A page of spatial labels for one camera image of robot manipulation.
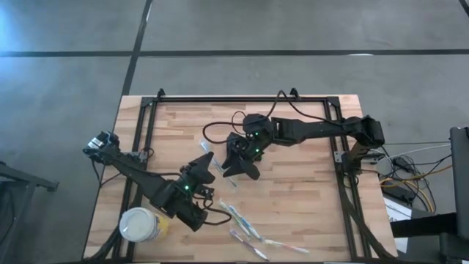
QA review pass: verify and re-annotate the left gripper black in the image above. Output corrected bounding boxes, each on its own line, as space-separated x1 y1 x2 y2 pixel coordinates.
177 151 216 201

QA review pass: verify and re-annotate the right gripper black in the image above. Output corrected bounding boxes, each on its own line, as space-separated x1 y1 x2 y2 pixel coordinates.
221 113 276 180

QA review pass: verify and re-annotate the blue white toothbrush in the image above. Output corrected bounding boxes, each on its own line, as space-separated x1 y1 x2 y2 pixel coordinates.
226 204 264 242
199 139 238 188

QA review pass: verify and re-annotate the green white toothbrush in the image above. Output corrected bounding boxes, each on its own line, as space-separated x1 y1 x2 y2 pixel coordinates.
218 199 251 238

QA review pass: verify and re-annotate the orange white toothbrush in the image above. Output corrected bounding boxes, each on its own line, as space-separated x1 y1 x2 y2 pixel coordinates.
263 239 310 254

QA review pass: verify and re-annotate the yellow white wipes canister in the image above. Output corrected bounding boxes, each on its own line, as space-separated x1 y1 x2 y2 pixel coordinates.
119 207 170 243

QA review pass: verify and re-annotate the black power adapter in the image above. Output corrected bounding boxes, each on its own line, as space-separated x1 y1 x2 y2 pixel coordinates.
394 155 415 169
383 183 417 205

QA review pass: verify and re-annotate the white paper sheet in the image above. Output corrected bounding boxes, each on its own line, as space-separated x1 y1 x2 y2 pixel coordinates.
383 197 410 254

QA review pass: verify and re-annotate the dark furniture leg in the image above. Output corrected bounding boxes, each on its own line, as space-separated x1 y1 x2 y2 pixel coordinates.
0 161 59 264

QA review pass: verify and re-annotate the black stand base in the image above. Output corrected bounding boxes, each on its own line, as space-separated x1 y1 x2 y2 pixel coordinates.
390 211 469 264

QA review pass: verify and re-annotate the black monitor panel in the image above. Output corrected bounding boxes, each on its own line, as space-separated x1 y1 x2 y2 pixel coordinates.
449 126 469 241

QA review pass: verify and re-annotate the black aluminium table frame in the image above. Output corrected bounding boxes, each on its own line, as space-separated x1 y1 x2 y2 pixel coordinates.
83 87 400 264

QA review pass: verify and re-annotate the white cable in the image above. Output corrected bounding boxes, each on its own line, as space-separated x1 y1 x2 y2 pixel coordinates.
369 144 452 159

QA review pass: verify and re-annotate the yellow cable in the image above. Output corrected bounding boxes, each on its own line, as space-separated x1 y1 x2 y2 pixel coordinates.
379 164 454 214

